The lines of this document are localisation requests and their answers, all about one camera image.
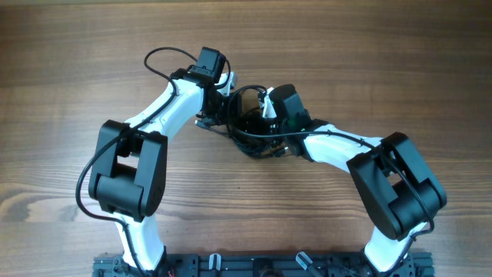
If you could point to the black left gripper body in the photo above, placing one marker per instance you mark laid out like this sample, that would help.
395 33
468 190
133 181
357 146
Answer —
218 113

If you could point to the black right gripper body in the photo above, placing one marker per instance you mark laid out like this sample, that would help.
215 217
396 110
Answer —
266 130

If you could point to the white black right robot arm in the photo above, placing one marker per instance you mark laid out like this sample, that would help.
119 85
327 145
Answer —
399 191

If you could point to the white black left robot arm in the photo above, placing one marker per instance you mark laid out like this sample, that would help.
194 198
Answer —
128 170

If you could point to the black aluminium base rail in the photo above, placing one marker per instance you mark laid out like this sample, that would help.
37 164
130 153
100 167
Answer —
418 264

